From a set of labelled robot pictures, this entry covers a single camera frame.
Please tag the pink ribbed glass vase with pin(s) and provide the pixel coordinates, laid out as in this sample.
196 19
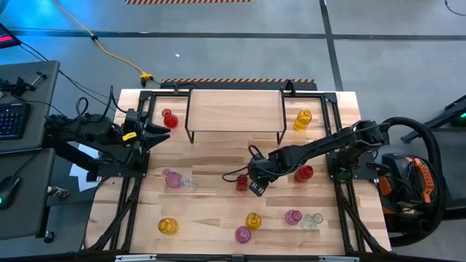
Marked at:
242 234
293 217

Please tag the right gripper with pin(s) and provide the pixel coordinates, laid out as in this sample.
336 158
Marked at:
264 168

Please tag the black caster wheel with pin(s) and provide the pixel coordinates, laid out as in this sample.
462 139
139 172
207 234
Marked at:
49 237

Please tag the yellow label tag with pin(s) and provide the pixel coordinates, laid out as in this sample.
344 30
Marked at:
129 136

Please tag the black stand with green light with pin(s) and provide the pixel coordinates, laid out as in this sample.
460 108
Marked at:
444 116

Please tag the clear bell glass vase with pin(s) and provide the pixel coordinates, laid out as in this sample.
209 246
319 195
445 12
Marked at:
312 220

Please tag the silver metal bracket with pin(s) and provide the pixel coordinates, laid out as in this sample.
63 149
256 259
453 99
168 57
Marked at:
338 258
135 258

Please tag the monitor with red screen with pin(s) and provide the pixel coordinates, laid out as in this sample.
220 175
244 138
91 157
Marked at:
7 36

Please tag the black aluminium table frame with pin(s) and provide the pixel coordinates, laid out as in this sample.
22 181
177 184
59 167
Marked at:
145 96

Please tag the red ribbed glass vase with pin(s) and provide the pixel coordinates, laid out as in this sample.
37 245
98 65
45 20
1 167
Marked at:
241 183
303 173

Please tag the wooden shelf black frame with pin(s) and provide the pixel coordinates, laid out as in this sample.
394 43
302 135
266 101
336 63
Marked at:
233 109

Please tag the black desk clamp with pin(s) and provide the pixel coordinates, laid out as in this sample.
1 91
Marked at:
20 86

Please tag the orange and black device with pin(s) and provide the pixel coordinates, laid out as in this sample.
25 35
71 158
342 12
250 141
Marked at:
424 178

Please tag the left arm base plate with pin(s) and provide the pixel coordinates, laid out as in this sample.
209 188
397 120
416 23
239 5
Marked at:
142 171

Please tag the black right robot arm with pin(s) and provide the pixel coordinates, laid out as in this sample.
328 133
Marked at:
320 143

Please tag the black computer mouse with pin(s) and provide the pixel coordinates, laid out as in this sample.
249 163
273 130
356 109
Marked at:
8 191

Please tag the black keyboard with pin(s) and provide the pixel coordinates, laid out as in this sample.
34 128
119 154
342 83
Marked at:
12 120

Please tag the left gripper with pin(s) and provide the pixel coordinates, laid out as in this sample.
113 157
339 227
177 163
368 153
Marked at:
135 124

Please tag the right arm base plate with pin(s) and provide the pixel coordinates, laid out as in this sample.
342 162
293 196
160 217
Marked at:
369 162

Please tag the hazard-striped black mat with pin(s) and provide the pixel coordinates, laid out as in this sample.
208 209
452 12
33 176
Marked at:
236 84

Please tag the pink teardrop glass vase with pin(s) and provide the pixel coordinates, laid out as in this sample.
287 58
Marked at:
172 179

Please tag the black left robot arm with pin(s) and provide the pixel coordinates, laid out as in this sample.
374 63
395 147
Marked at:
83 132

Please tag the red faceted glass vase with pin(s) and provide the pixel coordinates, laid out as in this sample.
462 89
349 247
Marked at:
169 119

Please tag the black frame clamp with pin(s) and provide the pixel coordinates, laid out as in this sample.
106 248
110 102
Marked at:
290 86

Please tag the yellow glass vase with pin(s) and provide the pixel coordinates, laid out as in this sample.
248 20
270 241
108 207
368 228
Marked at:
303 121
167 226
253 221

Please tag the grey desk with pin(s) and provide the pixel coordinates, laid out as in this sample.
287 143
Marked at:
25 203
43 109

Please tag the clear squat glass vase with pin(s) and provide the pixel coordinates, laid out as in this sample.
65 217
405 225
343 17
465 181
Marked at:
189 183

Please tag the white paper sheet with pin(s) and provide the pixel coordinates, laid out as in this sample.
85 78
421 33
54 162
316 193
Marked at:
82 174

